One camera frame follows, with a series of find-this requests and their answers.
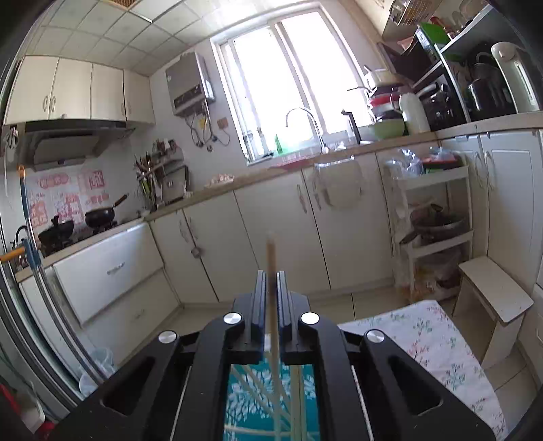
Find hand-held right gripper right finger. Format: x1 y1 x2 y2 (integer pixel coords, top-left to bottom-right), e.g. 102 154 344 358
277 270 497 441

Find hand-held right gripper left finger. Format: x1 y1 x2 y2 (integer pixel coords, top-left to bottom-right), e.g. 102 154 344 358
53 270 269 441

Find wooden chopstick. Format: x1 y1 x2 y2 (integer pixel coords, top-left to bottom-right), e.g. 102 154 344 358
291 365 299 441
224 425 274 435
266 230 284 441
234 365 276 410

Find cream kitchen base cabinets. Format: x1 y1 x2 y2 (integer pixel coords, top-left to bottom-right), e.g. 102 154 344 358
16 126 543 337

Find hanging plastic bag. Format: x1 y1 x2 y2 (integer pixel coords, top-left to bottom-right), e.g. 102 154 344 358
313 157 364 211

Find floral tablecloth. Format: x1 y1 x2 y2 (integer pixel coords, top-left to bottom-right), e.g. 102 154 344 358
338 299 508 441

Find white rolling cart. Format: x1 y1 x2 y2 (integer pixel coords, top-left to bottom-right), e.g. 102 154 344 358
383 148 476 305

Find trash bin with plastic bag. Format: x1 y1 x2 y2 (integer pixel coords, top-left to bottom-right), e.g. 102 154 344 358
78 347 118 398

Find chrome sink faucet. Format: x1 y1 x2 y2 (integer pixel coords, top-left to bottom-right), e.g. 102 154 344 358
284 107 330 154

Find black tap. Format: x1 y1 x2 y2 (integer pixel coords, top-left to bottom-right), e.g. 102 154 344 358
340 109 362 145

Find green bowl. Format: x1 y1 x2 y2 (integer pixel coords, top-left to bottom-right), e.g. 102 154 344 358
367 118 406 141

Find white wooden stool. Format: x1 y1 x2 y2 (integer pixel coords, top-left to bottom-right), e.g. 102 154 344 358
451 255 535 370

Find black cooking pot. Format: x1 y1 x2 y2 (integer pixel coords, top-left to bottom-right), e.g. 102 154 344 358
37 215 76 252

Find kitchen window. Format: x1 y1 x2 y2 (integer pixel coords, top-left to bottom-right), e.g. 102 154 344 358
209 3 383 165

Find stack of pots and dishes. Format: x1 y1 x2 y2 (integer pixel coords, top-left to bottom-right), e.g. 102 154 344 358
347 65 405 124

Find white thermos jug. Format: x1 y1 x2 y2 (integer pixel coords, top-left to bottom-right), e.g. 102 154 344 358
398 92 432 136

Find range hood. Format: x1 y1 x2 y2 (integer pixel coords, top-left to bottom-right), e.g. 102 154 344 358
16 119 137 171

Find cream cabinets above hood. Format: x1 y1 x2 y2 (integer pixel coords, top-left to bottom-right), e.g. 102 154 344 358
3 55 156 127

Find black microwave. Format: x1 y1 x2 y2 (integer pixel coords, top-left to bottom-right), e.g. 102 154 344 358
377 24 447 84

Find black kettle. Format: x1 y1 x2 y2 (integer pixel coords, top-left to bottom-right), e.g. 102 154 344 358
466 52 512 114

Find white shelf rack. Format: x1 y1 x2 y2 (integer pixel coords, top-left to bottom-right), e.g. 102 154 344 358
432 3 543 124

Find green cutting board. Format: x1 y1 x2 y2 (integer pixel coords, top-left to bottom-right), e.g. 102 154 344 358
419 21 451 44

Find cream electric water boiler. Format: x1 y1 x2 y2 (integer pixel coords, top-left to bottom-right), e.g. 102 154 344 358
491 41 542 115

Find wall utensil rack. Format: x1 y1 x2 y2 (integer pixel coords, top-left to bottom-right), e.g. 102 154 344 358
133 137 190 209

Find black wok with handle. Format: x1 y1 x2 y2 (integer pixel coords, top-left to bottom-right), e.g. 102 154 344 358
84 194 130 228

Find red paper wall stickers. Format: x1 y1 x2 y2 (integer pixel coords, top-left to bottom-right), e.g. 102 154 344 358
24 169 108 243

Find wall-mounted water heater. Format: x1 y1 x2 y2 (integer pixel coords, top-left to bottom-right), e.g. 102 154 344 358
165 51 217 116

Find white wire basket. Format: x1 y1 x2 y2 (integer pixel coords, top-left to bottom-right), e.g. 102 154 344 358
389 0 438 27

